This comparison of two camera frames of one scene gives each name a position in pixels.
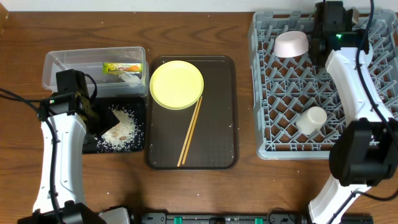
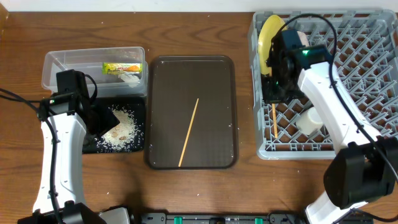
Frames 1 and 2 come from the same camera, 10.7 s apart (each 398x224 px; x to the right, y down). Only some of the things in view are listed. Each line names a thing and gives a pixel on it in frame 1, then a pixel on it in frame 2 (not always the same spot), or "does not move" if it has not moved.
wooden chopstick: (187, 135) does not move
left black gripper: (109, 119) does not move
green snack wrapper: (117, 68) does not move
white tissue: (129, 77) does not move
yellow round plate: (176, 84) to (271, 27)
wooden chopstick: (192, 131) to (275, 121)
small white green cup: (310, 121) does not move
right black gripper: (365, 45) to (269, 96)
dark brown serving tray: (214, 144) does not move
